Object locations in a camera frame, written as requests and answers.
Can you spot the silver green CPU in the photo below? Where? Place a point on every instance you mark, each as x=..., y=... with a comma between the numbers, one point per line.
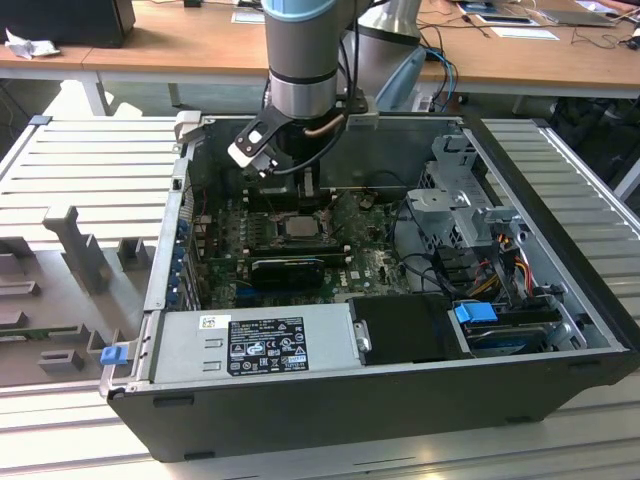
x=301, y=227

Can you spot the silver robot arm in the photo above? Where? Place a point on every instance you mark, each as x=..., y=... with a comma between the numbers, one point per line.
x=300, y=40

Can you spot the CPU socket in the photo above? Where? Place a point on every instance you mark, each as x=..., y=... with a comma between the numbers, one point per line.
x=276, y=231

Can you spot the black RAM slot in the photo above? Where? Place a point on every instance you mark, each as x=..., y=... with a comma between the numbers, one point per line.
x=300, y=251
x=300, y=244

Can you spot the blue slot clip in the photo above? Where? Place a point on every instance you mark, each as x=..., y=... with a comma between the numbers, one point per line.
x=174, y=298
x=180, y=256
x=183, y=228
x=176, y=278

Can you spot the round coin battery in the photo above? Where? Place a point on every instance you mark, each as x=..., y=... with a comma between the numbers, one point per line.
x=366, y=201

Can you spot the pale blue teach pendant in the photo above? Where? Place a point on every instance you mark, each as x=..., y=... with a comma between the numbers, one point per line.
x=400, y=80

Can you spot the white power strip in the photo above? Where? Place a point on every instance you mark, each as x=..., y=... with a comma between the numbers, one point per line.
x=423, y=103

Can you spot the grey case latch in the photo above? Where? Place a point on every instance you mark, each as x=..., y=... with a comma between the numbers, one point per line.
x=187, y=127

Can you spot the black graphics card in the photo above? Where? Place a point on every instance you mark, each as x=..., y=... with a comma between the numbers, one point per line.
x=287, y=272

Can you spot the white blue paper sheet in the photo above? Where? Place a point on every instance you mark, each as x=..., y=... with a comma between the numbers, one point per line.
x=525, y=33
x=247, y=16

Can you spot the green motherboard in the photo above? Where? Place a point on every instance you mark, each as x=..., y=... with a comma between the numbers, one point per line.
x=360, y=270

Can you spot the wooden desk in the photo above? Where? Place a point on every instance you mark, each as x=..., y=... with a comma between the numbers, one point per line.
x=200, y=50
x=40, y=62

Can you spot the grey metal drive cage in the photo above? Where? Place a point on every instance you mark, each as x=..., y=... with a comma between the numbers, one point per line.
x=450, y=220

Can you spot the black plastic shroud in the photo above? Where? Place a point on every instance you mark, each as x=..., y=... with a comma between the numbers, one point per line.
x=400, y=325

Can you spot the flat phone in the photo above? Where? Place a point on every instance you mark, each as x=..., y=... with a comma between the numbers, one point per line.
x=502, y=19

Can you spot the blue disk carrier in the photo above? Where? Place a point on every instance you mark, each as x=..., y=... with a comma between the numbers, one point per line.
x=475, y=315

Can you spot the grey power supply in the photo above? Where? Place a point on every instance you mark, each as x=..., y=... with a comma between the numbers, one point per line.
x=175, y=345

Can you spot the black box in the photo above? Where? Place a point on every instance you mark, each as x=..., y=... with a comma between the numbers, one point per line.
x=65, y=20

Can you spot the black grey PC case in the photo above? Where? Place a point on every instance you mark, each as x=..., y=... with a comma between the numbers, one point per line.
x=300, y=420

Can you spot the hard disk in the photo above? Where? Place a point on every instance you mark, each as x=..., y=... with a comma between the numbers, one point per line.
x=505, y=342

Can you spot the grey parts rack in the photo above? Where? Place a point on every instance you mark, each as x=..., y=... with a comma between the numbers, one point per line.
x=75, y=300

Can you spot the blue case latch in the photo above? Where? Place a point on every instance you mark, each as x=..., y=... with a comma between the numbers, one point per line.
x=113, y=357

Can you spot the grey laptop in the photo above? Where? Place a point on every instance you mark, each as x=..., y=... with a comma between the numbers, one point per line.
x=577, y=16

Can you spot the crumpled white paper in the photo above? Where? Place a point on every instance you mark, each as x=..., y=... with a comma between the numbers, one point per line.
x=30, y=45

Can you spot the green RAM stick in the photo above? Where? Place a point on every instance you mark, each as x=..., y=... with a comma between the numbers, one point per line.
x=12, y=334

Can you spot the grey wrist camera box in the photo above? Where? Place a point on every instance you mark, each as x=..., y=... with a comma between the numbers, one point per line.
x=362, y=117

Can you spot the white camera on black bracket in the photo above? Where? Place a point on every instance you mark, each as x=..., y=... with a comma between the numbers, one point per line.
x=252, y=145

